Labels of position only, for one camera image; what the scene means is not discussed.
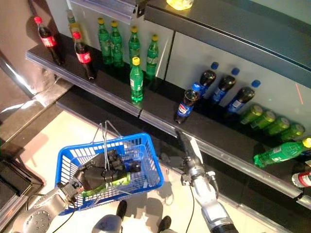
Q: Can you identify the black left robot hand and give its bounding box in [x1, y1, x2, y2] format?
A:
[72, 149, 127, 192]

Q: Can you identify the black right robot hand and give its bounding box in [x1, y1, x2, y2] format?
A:
[160, 131, 203, 174]

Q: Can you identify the blue plastic shopping basket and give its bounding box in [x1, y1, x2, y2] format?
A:
[54, 120, 165, 216]

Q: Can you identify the Pepsi cola bottle blue cap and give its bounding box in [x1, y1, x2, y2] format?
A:
[173, 82, 202, 124]
[210, 67, 241, 105]
[225, 79, 262, 114]
[93, 151, 143, 174]
[194, 62, 219, 98]

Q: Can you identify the green bottle in basket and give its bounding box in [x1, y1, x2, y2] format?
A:
[81, 173, 132, 197]

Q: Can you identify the green drink can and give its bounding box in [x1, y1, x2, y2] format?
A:
[279, 123, 306, 143]
[239, 103, 264, 126]
[250, 110, 277, 131]
[263, 116, 291, 136]

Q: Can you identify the silver left robot leg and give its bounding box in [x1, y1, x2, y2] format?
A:
[93, 200, 128, 233]

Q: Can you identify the black metal floor stand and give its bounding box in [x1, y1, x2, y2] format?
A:
[0, 155, 46, 197]

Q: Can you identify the clear water bottle red label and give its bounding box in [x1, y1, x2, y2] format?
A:
[291, 171, 311, 189]

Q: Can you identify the Coca-Cola bottle red cap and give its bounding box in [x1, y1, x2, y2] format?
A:
[72, 31, 98, 81]
[33, 16, 66, 66]

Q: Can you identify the large yellow tea bottle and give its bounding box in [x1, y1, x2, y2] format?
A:
[166, 0, 194, 11]

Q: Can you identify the small yellow tea bottle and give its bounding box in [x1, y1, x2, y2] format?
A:
[66, 9, 83, 42]

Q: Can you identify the black shelf with clear rail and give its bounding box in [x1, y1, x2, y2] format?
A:
[155, 135, 311, 233]
[295, 186, 311, 211]
[139, 80, 311, 199]
[25, 33, 168, 118]
[55, 84, 180, 170]

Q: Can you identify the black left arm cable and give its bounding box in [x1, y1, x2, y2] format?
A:
[25, 194, 76, 233]

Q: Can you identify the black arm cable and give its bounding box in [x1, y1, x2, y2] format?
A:
[186, 186, 195, 233]
[25, 194, 76, 233]

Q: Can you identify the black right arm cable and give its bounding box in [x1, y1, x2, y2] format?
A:
[186, 186, 195, 233]

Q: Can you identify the grey metal shelf without rail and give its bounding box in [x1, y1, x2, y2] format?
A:
[143, 0, 311, 89]

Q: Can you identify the grey shelf with clear rail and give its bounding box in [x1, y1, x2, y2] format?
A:
[69, 0, 146, 25]

